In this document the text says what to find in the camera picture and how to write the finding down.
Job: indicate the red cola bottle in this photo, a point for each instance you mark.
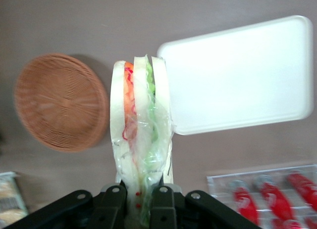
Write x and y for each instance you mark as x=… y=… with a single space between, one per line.
x=303 y=189
x=287 y=224
x=245 y=204
x=277 y=199

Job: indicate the round brown wicker basket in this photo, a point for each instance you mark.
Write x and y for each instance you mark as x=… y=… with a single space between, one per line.
x=59 y=103

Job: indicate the clear acrylic bottle rack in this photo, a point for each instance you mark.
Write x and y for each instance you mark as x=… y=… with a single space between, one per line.
x=218 y=184

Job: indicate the beige rectangular plastic tray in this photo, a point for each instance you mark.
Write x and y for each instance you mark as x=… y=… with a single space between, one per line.
x=235 y=78

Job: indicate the plastic-wrapped triangle sandwich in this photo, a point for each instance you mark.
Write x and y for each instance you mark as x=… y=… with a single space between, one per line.
x=143 y=115

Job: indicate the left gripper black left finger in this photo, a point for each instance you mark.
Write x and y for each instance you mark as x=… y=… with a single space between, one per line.
x=111 y=209

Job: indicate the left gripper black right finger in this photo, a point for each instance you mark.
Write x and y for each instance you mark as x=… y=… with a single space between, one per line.
x=163 y=209

